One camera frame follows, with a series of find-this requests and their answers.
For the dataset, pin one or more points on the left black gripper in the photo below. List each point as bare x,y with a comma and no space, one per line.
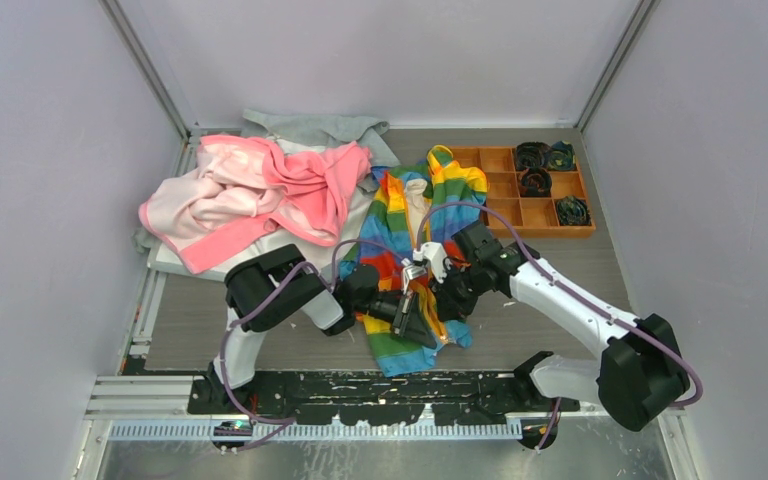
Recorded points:
411,325

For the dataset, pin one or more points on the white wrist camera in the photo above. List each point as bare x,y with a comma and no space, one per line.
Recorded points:
411,271
432,257

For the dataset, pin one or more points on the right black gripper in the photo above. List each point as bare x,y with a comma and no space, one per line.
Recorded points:
449,306

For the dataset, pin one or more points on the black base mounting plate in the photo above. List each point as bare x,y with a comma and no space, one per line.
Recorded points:
454,397

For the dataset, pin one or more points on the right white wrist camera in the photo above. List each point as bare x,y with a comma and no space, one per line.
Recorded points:
432,257

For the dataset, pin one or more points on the rainbow striped zip jacket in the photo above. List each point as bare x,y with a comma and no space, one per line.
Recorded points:
429,201

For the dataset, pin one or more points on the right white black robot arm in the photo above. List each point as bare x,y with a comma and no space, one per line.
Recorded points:
637,370

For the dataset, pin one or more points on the blue green rolled tie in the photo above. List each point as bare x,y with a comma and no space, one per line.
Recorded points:
572,211

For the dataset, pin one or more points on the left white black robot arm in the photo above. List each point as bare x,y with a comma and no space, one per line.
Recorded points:
264,291

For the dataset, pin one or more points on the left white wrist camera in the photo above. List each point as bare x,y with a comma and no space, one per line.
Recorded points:
411,271

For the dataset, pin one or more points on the pink fleece garment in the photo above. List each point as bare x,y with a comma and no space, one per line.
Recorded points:
244,188

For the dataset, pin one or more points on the silver slotted aluminium rail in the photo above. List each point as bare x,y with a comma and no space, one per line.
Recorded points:
240,430

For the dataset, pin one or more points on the dark rolled tie back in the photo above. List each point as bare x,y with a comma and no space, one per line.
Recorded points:
531,155

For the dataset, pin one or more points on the grey white garment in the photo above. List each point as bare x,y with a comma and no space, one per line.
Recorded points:
314,132

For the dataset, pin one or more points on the orange compartment tray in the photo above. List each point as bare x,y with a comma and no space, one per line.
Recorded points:
530,217

